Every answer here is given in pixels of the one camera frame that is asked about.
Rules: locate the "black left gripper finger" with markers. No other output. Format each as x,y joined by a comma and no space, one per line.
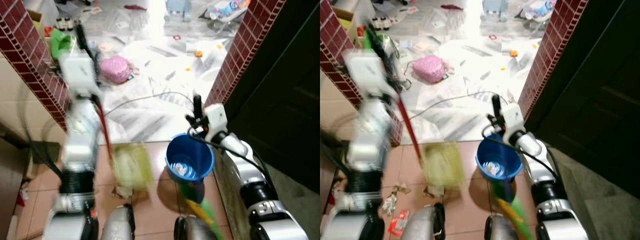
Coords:
82,36
374,39

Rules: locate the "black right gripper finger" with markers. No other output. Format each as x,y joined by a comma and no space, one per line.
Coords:
190,120
496,107
198,106
488,120

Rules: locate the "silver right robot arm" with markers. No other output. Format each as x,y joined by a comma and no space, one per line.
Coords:
255,185
547,185

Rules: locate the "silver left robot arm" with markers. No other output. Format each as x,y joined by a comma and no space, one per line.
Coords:
365,150
77,150

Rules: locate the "green plastic bag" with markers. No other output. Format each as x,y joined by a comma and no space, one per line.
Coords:
59,44
386,39

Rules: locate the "pink dotted bag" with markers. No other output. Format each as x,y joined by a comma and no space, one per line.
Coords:
116,70
430,69

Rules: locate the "cardboard box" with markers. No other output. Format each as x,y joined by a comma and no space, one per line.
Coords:
345,25
36,22

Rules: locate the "dark red cloth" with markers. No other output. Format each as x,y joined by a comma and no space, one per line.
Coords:
135,7
451,7

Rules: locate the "brown paper scrap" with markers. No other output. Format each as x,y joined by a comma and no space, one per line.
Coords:
433,191
122,192

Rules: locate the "light blue stool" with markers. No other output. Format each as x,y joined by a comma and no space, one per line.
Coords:
495,11
178,11

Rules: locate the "baby bouncer with cloth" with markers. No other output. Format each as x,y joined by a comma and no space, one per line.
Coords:
229,10
539,10

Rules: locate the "brown crumpled scrap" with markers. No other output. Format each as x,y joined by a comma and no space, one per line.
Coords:
401,190

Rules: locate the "dark brown cabinet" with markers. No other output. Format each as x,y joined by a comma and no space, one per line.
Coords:
327,185
12,185

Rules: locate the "crumpled silver wrapper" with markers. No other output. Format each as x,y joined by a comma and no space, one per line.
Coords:
389,205

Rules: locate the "red snack wrapper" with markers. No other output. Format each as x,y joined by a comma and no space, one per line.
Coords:
398,223

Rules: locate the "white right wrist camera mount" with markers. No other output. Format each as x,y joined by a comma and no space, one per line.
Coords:
216,117
514,119

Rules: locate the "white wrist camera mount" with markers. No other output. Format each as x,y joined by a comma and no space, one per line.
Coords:
216,117
514,119
365,72
79,72

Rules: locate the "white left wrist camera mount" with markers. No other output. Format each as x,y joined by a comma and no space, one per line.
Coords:
365,72
79,72

